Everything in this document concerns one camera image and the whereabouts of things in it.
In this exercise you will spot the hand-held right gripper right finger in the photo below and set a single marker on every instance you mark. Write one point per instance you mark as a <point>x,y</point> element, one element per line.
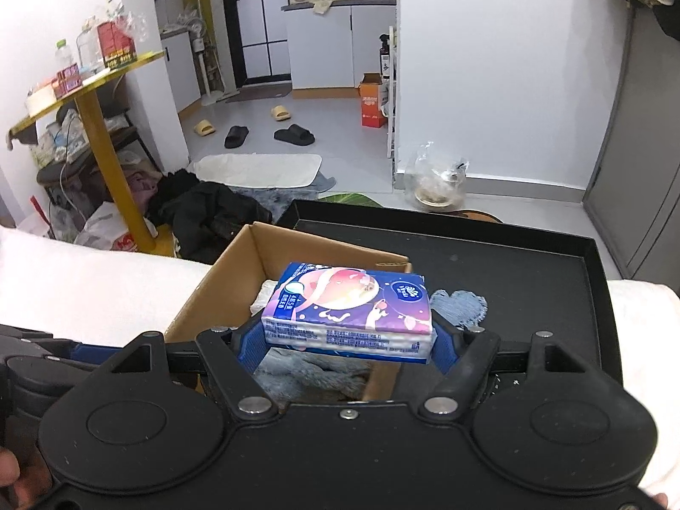
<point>443,348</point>

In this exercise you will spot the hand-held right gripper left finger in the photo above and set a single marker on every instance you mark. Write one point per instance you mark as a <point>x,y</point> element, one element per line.
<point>249,342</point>

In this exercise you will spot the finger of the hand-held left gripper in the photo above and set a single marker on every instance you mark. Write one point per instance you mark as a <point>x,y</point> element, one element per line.
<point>90,350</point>

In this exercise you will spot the blue grey cloth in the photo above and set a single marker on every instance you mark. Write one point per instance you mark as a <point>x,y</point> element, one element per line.
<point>462,308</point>

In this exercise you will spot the brown cardboard box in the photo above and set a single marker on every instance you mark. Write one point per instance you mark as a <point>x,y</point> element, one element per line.
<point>223,287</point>

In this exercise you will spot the grey pink plush cloth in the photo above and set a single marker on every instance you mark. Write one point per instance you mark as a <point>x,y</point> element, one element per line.
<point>313,374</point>

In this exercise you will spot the purple tissue packet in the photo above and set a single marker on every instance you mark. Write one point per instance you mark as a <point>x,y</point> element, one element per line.
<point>345,303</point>

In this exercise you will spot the black tray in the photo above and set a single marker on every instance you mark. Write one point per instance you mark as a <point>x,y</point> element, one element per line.
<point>531,287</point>

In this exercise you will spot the person's left hand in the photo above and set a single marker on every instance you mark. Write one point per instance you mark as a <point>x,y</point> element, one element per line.
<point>8,470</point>

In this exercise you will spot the person's right hand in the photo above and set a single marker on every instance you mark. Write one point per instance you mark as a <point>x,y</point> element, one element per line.
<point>654,500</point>

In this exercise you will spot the white plastic bag red print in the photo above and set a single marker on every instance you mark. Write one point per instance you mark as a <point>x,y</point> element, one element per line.
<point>106,231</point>

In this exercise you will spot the black clothes pile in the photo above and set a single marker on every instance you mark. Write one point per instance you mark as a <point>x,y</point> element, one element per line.
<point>207,212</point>

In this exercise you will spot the blue grey floor mat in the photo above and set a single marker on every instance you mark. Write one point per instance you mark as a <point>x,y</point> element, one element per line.
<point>308,191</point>

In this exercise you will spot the clear plastic bag with bowl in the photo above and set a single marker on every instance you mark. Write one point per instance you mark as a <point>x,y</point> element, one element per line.
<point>435,183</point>

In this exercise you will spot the white floor mat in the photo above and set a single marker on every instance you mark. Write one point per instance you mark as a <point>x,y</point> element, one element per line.
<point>255,170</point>

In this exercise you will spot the green leaf rug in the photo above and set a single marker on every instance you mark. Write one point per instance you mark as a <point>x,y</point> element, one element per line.
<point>350,199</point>

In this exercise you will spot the black slipper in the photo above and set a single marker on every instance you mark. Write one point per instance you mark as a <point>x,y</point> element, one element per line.
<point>236,136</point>
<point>294,134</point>

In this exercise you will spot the round yellow table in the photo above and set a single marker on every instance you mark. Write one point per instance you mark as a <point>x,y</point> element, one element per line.
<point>101,133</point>

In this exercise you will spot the yellow slipper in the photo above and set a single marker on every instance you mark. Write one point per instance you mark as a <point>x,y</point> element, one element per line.
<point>203,128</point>
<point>280,112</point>

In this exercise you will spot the orange cardboard box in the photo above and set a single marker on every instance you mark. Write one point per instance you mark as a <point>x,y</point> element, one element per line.
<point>373,106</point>

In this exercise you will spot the white box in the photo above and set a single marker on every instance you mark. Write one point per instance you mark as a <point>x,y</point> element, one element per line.
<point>41,100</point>

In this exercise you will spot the white shelf rack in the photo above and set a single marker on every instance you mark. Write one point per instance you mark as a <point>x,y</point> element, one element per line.
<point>392,95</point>

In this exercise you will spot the small pink box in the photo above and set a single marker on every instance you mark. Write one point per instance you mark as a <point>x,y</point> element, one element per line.
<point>69,81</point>

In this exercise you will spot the small white cabinet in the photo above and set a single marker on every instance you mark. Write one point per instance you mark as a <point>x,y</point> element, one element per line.
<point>180,71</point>

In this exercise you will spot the grey door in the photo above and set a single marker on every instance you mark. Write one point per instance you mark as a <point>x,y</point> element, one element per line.
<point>637,143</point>

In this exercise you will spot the white standing fan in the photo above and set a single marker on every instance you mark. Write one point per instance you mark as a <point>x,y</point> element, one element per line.
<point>204,53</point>

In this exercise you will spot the green capped bottle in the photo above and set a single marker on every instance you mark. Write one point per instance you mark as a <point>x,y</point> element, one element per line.
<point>64,58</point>

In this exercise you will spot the dark spray bottle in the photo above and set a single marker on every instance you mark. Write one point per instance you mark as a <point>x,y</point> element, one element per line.
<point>384,58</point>

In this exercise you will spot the clear plastic jar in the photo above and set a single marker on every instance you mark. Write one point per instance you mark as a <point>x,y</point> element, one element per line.
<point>89,53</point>

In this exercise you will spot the white kitchen cabinet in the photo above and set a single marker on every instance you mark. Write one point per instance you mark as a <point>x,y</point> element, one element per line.
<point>329,48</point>

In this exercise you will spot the red box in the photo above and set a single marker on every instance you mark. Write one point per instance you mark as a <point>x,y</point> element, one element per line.
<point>117,45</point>

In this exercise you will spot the black framed glass door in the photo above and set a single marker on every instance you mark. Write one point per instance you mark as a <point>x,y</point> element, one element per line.
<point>260,26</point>

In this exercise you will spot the beige cloth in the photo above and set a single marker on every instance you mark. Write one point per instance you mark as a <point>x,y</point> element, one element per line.
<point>322,7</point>

